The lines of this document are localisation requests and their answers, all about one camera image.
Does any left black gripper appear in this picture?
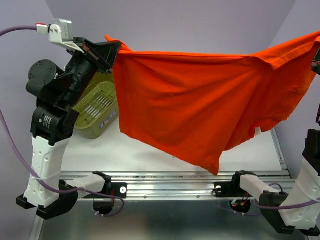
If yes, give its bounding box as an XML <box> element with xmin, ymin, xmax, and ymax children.
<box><xmin>66</xmin><ymin>35</ymin><xmax>124</xmax><ymax>104</ymax></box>

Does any orange t shirt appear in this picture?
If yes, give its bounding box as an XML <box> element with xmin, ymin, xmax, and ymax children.
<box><xmin>112</xmin><ymin>32</ymin><xmax>320</xmax><ymax>175</ymax></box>

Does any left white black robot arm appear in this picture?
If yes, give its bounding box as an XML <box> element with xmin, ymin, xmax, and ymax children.
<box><xmin>16</xmin><ymin>37</ymin><xmax>122</xmax><ymax>220</ymax></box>

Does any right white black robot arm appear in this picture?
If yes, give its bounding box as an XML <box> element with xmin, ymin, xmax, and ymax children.
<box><xmin>229</xmin><ymin>129</ymin><xmax>320</xmax><ymax>237</ymax></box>

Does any olive green plastic basket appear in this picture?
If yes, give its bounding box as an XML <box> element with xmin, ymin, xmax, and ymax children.
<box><xmin>73</xmin><ymin>72</ymin><xmax>119</xmax><ymax>139</ymax></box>

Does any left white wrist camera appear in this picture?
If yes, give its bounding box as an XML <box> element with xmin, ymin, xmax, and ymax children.
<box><xmin>36</xmin><ymin>18</ymin><xmax>84</xmax><ymax>53</ymax></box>

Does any aluminium mounting rail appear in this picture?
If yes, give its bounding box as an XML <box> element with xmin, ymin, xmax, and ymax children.
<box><xmin>58</xmin><ymin>170</ymin><xmax>296</xmax><ymax>201</ymax></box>

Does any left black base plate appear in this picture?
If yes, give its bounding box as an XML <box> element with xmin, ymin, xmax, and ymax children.
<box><xmin>99</xmin><ymin>182</ymin><xmax>128</xmax><ymax>199</ymax></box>

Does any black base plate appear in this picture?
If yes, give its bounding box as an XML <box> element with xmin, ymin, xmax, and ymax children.
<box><xmin>99</xmin><ymin>182</ymin><xmax>128</xmax><ymax>199</ymax></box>
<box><xmin>212</xmin><ymin>181</ymin><xmax>247</xmax><ymax>198</ymax></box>

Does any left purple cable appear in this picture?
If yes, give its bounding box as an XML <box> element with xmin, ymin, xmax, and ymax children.
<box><xmin>0</xmin><ymin>24</ymin><xmax>125</xmax><ymax>218</ymax></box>

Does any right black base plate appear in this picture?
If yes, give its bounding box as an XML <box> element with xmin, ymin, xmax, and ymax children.
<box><xmin>212</xmin><ymin>181</ymin><xmax>247</xmax><ymax>198</ymax></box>

